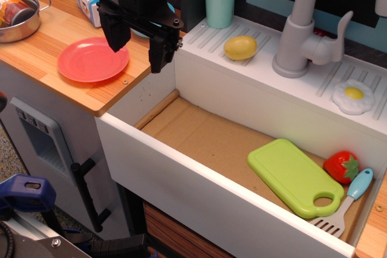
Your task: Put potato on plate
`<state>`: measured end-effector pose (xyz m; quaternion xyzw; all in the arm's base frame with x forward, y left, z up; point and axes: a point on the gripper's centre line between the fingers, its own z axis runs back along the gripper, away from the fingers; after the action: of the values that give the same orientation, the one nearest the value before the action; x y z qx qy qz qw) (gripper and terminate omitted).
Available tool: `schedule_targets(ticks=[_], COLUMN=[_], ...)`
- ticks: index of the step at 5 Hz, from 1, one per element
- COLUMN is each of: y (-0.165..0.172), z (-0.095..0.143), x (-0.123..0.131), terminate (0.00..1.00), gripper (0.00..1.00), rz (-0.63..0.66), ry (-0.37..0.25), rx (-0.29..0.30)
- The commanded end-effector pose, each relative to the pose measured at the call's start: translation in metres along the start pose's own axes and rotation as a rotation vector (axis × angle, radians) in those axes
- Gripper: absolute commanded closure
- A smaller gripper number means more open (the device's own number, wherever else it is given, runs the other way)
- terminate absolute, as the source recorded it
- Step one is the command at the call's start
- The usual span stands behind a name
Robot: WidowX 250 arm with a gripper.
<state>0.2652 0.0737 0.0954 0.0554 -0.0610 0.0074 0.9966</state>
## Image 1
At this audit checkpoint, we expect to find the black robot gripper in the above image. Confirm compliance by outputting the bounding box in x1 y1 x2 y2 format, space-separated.
97 0 184 74

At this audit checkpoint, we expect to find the light blue plate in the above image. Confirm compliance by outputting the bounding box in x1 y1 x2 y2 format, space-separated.
129 2 176 39

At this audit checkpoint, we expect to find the pink plastic plate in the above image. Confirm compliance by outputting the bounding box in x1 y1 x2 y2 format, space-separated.
57 37 129 83

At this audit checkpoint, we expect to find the yellow toy potato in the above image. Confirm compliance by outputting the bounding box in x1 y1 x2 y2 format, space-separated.
224 36 258 60

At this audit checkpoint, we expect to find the teal plastic cup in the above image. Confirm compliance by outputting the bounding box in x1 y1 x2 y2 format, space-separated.
203 0 238 30

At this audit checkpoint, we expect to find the white toy sink basin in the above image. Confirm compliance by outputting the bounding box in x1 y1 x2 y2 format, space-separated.
96 18 386 257

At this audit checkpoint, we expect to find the silver metal pot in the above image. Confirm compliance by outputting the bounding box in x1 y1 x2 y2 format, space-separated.
1 0 51 44

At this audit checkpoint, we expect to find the toy food can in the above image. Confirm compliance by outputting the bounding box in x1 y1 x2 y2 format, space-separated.
1 0 35 27

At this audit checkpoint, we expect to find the grey toy faucet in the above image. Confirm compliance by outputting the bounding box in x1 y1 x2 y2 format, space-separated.
272 0 354 78

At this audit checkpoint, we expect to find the green plastic cutting board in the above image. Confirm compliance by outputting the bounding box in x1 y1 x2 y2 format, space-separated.
247 138 345 219

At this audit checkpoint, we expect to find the blue clamp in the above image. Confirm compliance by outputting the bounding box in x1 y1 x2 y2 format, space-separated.
1 174 56 220

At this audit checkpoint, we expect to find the toy fried egg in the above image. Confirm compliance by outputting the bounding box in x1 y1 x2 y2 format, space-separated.
331 79 375 115

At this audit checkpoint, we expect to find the red toy strawberry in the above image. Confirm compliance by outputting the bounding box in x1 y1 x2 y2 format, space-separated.
323 151 359 184

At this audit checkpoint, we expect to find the black oven door handle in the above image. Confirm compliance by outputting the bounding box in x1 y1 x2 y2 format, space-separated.
70 158 111 233

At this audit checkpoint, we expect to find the grey spatula blue handle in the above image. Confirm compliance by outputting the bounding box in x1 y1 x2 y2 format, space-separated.
310 168 374 237

